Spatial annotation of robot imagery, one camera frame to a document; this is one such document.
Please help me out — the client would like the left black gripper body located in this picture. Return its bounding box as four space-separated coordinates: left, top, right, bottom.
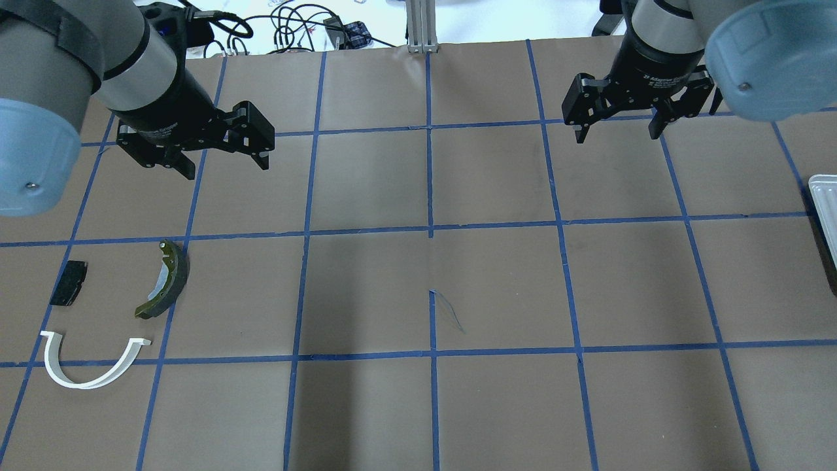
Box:
116 66 231 169

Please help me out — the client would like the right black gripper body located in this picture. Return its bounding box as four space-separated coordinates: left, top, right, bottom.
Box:
605 31 708 115

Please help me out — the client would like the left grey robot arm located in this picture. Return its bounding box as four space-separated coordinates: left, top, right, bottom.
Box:
1 1 275 217

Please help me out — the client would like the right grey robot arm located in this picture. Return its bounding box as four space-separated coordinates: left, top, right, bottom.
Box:
562 1 836 143

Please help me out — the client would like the silver ribbed metal tray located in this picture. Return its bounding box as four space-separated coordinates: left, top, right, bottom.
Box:
808 174 836 265

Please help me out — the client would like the olive green brake shoe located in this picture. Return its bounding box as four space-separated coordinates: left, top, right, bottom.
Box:
134 239 190 319

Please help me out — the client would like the black brake pad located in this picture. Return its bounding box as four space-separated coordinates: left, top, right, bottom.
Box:
50 260 88 307

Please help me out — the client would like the black cable bundle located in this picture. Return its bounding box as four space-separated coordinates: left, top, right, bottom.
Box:
183 0 397 58

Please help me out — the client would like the aluminium frame post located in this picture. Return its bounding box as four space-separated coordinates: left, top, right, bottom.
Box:
405 0 439 54

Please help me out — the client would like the white curved plastic bracket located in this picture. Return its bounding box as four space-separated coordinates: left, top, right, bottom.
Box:
40 331 152 391

